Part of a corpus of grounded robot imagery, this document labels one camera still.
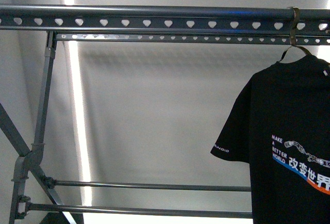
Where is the black printed t-shirt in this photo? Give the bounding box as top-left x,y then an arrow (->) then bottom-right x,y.
211,56 -> 329,223

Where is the metal clothes hanger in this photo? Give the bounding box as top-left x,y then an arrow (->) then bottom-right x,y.
279,7 -> 312,62

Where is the grey metal drying rack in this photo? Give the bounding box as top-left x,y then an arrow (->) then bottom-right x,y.
1,4 -> 329,223

